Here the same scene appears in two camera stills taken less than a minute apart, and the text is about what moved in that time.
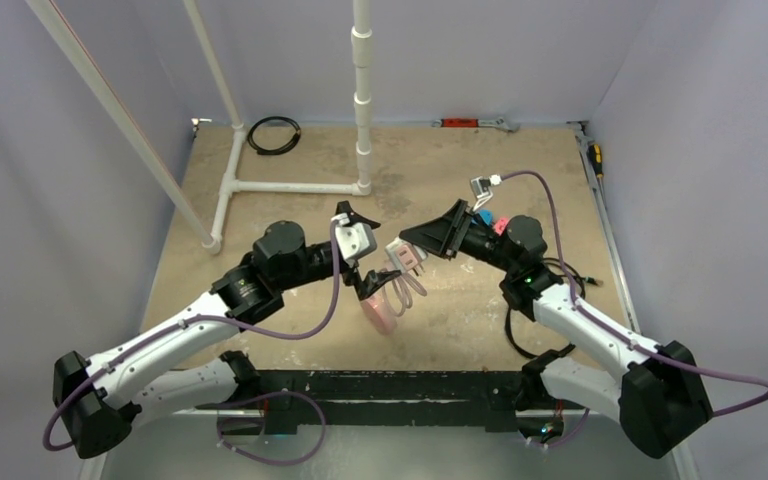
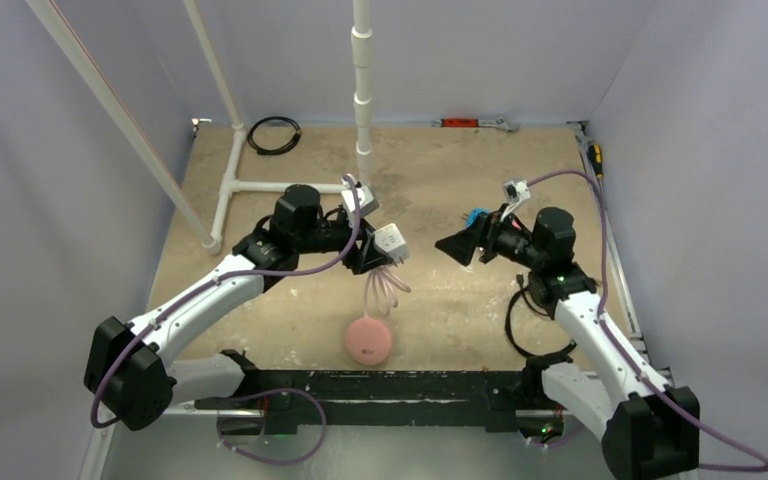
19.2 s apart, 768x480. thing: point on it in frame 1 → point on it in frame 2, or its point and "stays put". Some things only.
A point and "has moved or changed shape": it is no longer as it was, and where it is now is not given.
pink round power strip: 380,311 has moved or changed shape
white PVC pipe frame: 209,233 stays put
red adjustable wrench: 476,122 stays put
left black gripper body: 349,275 → 352,255
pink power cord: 403,283 has moved or changed shape
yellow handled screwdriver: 597,160 stays put
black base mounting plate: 398,401 stays put
